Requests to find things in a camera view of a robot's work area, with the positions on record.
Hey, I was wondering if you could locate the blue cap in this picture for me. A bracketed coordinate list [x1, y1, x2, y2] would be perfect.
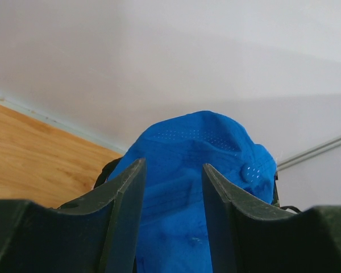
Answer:
[110, 111, 277, 272]

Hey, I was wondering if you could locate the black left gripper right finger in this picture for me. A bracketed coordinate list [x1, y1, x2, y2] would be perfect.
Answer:
[202, 164, 341, 272]

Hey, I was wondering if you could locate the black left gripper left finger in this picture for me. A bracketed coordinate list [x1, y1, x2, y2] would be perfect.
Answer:
[0, 159, 146, 272]

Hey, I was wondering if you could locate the black gold-logo baseball cap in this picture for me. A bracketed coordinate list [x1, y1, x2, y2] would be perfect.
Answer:
[93, 158, 280, 208]

